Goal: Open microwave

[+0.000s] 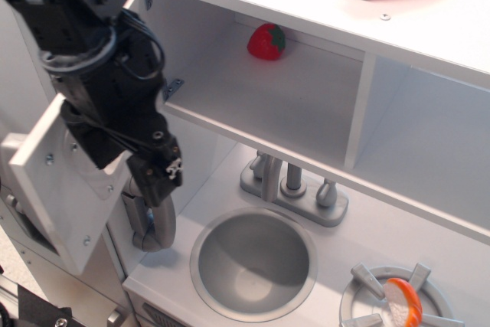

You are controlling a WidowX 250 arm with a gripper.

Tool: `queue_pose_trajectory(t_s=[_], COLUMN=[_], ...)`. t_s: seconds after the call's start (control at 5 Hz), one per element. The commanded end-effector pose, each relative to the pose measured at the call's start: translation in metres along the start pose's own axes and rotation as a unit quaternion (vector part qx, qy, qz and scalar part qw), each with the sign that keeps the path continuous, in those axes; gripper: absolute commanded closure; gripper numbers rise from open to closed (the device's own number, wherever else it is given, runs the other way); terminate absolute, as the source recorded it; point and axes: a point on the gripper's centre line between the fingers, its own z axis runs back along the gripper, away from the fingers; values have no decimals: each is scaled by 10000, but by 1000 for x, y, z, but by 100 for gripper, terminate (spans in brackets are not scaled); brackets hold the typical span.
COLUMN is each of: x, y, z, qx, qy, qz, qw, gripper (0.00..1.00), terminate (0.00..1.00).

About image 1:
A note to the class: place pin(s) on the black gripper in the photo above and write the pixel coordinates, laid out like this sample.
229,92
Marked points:
110,109

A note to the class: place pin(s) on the white toy microwave door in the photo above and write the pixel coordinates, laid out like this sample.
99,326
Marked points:
63,194

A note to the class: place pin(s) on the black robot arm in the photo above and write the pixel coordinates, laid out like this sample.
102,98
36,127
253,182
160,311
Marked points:
86,33

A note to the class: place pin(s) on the grey fridge dispenser panel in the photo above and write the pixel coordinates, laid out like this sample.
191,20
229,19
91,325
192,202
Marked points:
18,226

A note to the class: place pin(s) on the grey round toy sink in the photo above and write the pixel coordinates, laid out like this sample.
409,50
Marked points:
253,265

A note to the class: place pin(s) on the red toy strawberry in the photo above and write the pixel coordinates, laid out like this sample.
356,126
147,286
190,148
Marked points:
268,42

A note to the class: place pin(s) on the grey toy faucet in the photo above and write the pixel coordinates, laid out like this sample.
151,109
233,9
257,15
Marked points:
318,201

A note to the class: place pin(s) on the white toy kitchen cabinet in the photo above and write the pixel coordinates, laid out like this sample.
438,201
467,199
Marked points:
387,98

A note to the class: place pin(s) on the grey toy stove burner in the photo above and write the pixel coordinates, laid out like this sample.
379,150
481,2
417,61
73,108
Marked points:
363,302

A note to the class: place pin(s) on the orange salmon sushi toy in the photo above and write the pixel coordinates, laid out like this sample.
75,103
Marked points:
404,303

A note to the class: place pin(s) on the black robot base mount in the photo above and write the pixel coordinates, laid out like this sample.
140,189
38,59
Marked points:
20,307

